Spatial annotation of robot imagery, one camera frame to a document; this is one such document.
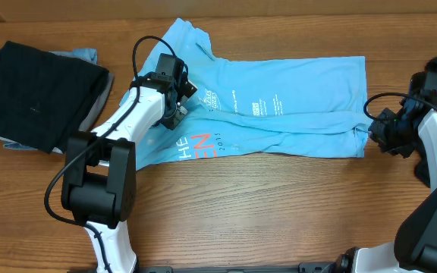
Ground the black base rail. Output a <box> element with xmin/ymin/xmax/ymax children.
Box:
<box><xmin>137</xmin><ymin>262</ymin><xmax>335</xmax><ymax>273</ymax></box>

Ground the folded light blue garment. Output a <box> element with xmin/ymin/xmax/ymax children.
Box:
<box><xmin>52</xmin><ymin>48</ymin><xmax>98</xmax><ymax>64</ymax></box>

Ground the light blue printed t-shirt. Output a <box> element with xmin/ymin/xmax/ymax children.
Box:
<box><xmin>136</xmin><ymin>19</ymin><xmax>370</xmax><ymax>168</ymax></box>

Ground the folded grey garment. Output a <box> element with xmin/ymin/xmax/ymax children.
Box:
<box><xmin>0</xmin><ymin>73</ymin><xmax>115</xmax><ymax>151</ymax></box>

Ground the cardboard back wall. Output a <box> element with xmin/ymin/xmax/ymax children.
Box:
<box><xmin>0</xmin><ymin>0</ymin><xmax>437</xmax><ymax>22</ymax></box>

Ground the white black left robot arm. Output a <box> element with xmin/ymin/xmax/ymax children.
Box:
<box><xmin>61</xmin><ymin>54</ymin><xmax>197</xmax><ymax>272</ymax></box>

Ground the folded black garment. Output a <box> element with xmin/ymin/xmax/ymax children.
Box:
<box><xmin>0</xmin><ymin>41</ymin><xmax>111</xmax><ymax>153</ymax></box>

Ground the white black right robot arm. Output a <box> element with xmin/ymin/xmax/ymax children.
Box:
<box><xmin>323</xmin><ymin>71</ymin><xmax>437</xmax><ymax>272</ymax></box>

